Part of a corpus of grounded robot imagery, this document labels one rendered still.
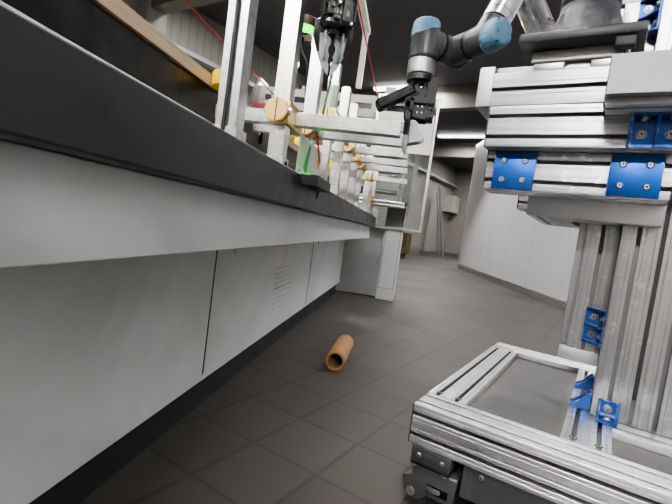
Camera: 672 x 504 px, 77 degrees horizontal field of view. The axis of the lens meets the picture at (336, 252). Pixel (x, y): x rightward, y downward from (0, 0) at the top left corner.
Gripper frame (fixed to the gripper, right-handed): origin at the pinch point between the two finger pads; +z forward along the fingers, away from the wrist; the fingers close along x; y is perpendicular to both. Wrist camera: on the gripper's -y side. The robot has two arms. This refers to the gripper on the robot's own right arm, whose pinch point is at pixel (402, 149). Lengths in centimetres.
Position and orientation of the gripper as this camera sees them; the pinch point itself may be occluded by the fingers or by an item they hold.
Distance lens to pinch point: 124.0
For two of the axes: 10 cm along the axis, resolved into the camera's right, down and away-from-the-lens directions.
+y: 9.8, 1.3, -1.5
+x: 1.6, -0.4, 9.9
